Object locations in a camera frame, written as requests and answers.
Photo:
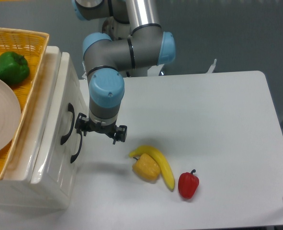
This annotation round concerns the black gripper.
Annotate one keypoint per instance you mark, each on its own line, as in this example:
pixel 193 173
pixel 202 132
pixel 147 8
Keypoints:
pixel 83 125

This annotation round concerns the white top drawer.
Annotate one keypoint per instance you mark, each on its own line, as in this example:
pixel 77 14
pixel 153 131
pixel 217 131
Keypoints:
pixel 53 169

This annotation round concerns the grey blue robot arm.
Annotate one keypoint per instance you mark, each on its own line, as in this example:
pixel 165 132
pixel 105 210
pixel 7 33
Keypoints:
pixel 106 56

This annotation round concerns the white drawer cabinet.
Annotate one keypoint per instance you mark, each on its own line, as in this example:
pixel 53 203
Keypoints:
pixel 16 188

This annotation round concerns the yellow bell pepper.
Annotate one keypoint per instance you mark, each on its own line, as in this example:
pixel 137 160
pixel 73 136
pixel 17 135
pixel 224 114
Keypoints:
pixel 146 167

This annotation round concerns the yellow banana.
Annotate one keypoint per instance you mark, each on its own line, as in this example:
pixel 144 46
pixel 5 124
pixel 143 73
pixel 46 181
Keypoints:
pixel 160 159

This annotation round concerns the beige plate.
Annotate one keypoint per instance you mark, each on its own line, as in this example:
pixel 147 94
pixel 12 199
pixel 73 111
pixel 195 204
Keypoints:
pixel 10 113

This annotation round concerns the red bell pepper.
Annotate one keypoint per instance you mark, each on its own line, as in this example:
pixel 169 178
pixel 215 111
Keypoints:
pixel 187 184

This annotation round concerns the green bell pepper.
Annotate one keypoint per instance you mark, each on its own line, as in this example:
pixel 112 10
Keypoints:
pixel 13 68

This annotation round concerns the yellow woven basket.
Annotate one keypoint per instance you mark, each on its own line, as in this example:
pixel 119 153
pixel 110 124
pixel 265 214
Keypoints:
pixel 32 45

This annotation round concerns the black top drawer handle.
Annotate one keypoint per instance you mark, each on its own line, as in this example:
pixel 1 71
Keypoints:
pixel 70 123

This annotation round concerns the black drawer handle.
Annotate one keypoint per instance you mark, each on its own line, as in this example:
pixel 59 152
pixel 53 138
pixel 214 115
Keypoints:
pixel 75 156
pixel 70 123

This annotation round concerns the black lower drawer handle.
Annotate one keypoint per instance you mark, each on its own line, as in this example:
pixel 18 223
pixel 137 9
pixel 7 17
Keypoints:
pixel 75 156

